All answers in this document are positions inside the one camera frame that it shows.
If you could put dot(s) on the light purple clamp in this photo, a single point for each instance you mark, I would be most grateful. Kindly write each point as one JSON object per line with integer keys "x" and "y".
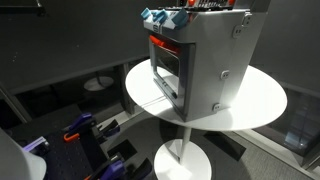
{"x": 35, "y": 145}

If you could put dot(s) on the purple clamp with orange tip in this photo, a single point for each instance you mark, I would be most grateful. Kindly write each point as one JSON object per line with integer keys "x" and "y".
{"x": 81, "y": 123}

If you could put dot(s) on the red toy oven button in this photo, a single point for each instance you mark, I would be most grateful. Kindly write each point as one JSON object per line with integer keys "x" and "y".
{"x": 231, "y": 1}
{"x": 192, "y": 2}

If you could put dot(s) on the white disc stand base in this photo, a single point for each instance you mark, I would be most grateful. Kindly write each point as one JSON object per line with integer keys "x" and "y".
{"x": 98, "y": 83}

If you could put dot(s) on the grey toy oven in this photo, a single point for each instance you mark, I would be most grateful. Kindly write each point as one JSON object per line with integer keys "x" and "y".
{"x": 206, "y": 50}

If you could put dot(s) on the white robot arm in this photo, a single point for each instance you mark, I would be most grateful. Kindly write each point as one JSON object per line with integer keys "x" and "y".
{"x": 16, "y": 163}

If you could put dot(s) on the white round table pedestal base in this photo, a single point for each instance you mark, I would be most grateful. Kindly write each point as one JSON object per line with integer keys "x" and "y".
{"x": 181, "y": 163}

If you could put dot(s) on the black perforated mounting platform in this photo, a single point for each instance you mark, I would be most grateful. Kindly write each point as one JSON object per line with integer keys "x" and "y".
{"x": 66, "y": 156}

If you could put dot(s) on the black floor outlet cover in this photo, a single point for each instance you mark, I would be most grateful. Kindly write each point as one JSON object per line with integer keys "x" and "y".
{"x": 225, "y": 145}
{"x": 122, "y": 150}

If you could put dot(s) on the blue toy oven knob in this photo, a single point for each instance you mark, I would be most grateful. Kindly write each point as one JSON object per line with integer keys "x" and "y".
{"x": 180, "y": 18}
{"x": 146, "y": 13}
{"x": 160, "y": 16}

